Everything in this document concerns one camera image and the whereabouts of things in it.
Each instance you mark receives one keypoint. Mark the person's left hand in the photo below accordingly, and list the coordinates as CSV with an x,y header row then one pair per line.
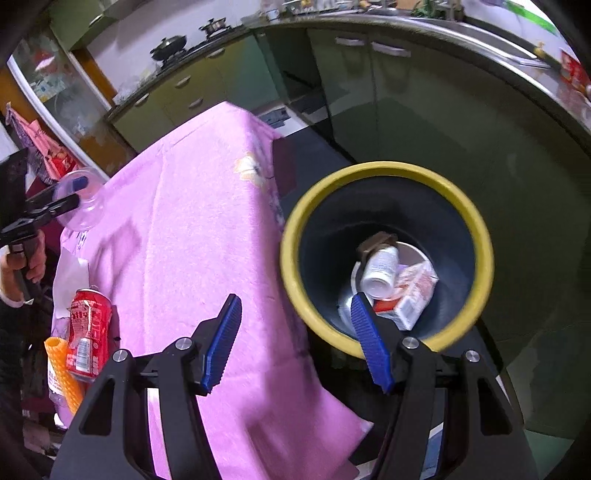
x,y
34,263

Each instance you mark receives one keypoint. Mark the light green lower cabinets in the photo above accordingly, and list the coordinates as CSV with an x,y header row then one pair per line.
x,y
194,92

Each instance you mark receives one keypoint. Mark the black wok with lid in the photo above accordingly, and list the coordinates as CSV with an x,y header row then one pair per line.
x,y
168,47

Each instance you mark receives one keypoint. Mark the black yellow-rimmed trash bin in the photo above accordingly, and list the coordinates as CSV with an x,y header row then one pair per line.
x,y
295,258

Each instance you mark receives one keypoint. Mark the person's left forearm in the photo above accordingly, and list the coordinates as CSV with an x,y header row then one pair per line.
x,y
9,332

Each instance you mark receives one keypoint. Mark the steel kitchen sink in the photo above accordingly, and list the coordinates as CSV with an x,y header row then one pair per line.
x,y
503,41

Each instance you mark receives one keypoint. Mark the orange foam net sleeve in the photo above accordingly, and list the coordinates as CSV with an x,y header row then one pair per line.
x,y
62,369

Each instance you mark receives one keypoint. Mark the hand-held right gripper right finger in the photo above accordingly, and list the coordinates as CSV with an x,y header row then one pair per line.
x,y
371,341

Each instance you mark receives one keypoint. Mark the red instant noodle cup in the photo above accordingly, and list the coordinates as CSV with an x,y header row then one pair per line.
x,y
411,251

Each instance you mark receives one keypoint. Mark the white tissue paper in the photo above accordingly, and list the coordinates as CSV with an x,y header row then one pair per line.
x,y
69,277

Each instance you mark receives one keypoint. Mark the white supplement bottle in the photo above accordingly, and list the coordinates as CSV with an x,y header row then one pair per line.
x,y
381,272

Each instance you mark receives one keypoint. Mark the glass sliding door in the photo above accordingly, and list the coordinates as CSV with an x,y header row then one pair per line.
x,y
51,87

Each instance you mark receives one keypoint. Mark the dark green lower cabinets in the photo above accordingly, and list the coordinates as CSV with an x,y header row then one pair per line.
x,y
438,115

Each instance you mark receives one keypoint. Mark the plastic bags on counter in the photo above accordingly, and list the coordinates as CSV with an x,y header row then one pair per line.
x,y
131,90

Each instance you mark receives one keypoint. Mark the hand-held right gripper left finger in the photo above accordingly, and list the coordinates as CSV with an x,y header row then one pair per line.
x,y
221,341

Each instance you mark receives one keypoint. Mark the red mug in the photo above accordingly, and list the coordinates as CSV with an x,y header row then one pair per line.
x,y
572,71

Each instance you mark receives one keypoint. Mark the small brown box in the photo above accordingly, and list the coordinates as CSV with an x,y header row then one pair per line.
x,y
376,242

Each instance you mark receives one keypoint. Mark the black gas stove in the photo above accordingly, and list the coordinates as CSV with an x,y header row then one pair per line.
x,y
198,48

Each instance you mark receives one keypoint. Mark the pink floral tablecloth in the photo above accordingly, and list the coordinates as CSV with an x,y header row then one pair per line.
x,y
184,254

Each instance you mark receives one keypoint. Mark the pink checked apron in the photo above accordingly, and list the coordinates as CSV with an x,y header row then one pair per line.
x,y
41,143

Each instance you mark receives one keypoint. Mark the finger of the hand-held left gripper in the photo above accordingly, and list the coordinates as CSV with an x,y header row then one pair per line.
x,y
55,207
76,183

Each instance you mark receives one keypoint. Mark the clear plastic cup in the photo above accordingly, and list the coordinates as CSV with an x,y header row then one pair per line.
x,y
87,212

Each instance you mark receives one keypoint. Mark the steel pot with lid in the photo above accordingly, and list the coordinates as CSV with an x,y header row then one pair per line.
x,y
214,27

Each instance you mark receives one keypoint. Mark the red soda can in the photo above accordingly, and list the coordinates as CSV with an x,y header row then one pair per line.
x,y
87,323

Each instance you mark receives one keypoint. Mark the small milk carton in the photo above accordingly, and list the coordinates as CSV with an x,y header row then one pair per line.
x,y
415,295

